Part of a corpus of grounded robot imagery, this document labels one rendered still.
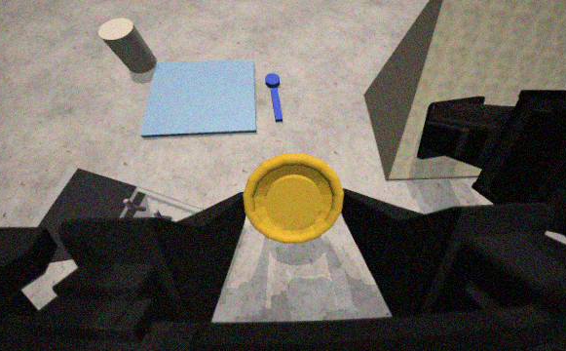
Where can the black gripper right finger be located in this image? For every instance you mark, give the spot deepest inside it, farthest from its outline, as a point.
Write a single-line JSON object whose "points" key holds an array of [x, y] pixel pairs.
{"points": [[410, 254]]}

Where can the light blue flat mat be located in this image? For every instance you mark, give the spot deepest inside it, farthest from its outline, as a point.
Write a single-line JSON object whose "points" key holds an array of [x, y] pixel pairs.
{"points": [[195, 98]]}

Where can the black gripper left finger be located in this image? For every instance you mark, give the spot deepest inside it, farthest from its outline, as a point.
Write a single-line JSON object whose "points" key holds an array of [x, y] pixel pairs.
{"points": [[192, 255]]}

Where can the grey dish rack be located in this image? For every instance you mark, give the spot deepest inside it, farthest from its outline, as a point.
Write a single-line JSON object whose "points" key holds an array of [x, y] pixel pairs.
{"points": [[82, 194]]}

